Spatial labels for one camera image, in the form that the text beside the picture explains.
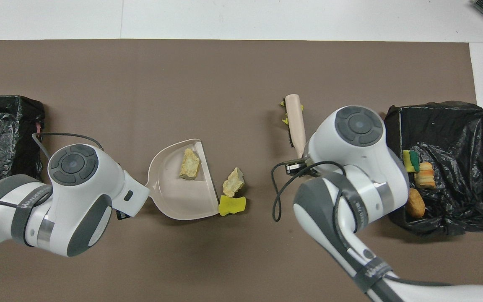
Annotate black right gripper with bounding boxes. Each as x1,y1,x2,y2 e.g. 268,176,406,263
285,158,310,175

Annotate beige brush black bristles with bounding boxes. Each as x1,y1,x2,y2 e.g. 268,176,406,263
279,94,307,158

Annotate beige plastic dustpan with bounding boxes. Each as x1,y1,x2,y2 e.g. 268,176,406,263
144,139,220,221

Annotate pale bread piece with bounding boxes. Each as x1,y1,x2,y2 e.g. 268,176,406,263
223,167,245,198

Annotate spiral orange pastry horn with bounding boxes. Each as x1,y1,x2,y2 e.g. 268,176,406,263
179,148,201,181

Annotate yellow green sponge piece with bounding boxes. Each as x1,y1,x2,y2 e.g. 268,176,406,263
402,150,421,174

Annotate brown oval bread roll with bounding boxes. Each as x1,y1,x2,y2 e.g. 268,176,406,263
407,188,426,219

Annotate striped orange white bread roll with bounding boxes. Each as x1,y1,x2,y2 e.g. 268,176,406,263
414,162,436,189

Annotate brown table mat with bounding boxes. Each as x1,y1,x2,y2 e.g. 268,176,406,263
0,40,483,302

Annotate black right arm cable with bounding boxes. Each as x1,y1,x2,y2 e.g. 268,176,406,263
271,161,452,286

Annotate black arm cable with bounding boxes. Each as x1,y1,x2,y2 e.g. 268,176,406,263
271,161,452,286
32,133,104,160

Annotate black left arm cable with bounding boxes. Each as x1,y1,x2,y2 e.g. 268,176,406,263
32,133,104,160

